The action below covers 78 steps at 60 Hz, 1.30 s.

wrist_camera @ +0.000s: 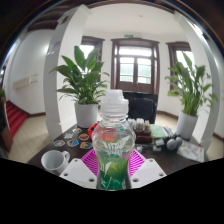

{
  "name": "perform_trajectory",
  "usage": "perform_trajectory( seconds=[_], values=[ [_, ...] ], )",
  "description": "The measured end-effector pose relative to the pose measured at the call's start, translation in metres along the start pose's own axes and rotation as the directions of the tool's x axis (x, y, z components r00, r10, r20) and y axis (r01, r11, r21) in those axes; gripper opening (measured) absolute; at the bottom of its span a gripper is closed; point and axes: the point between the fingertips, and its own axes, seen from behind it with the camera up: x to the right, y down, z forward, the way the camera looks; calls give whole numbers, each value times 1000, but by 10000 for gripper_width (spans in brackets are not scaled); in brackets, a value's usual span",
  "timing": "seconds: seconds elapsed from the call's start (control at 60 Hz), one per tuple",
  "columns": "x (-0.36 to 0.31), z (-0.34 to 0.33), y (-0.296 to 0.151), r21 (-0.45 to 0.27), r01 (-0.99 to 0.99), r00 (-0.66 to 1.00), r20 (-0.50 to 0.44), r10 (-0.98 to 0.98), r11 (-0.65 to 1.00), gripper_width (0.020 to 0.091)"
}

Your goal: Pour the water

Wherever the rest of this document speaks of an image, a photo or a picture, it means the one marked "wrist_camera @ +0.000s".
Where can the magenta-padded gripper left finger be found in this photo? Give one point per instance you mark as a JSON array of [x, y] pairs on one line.
[[78, 173]]

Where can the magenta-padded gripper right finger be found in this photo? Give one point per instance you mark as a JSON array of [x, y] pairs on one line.
[[148, 173]]

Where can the clear plastic bottle green drink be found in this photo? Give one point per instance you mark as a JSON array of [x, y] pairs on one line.
[[114, 146]]

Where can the white mug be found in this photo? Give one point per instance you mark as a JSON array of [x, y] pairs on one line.
[[53, 161]]

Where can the grey headphones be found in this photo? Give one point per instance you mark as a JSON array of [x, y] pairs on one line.
[[173, 143]]

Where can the brown tea set box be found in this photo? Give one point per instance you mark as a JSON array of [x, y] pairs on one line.
[[141, 131]]

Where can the green flat package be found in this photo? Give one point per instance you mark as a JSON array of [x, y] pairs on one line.
[[158, 131]]

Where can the printed paper brochure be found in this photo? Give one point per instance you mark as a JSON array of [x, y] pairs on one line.
[[191, 151]]

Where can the leafy plant in white pot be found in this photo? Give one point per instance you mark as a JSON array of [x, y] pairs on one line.
[[86, 115], [186, 125]]

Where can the red carpeted staircase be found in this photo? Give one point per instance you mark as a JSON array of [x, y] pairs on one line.
[[15, 115]]

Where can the brown glazed double door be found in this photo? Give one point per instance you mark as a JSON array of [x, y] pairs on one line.
[[135, 70]]

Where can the brown framed window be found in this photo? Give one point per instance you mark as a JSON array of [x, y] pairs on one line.
[[181, 55], [87, 48]]

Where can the green exit sign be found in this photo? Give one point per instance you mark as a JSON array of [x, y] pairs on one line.
[[128, 35]]

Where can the white wall rail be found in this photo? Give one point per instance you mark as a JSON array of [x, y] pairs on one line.
[[25, 81]]

